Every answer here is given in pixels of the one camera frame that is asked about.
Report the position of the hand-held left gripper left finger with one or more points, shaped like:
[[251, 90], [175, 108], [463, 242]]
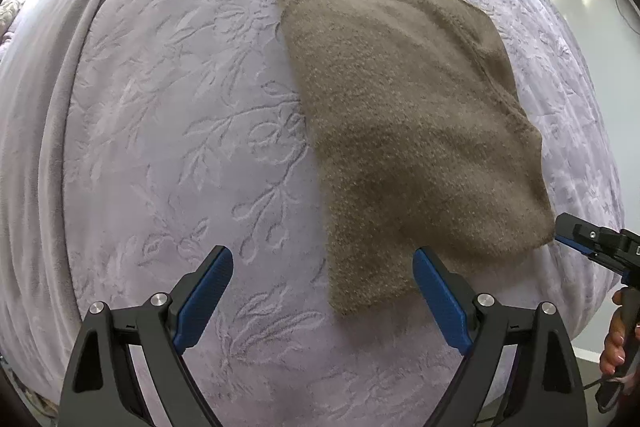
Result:
[[205, 292]]

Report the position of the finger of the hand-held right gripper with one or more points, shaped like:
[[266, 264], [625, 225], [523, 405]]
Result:
[[574, 245], [575, 226]]

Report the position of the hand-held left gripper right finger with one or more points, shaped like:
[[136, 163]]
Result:
[[440, 297]]

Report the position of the brown knit sweater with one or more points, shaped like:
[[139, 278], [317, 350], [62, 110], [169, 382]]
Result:
[[400, 122]]

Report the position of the person's right hand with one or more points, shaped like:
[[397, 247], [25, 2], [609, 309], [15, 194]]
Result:
[[614, 337]]

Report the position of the lavender embossed bedspread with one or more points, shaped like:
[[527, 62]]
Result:
[[200, 107]]

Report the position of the pale grey fleece blanket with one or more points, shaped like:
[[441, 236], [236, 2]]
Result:
[[45, 122]]

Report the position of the pale rumpled cloth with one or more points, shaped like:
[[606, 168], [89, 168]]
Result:
[[11, 17]]

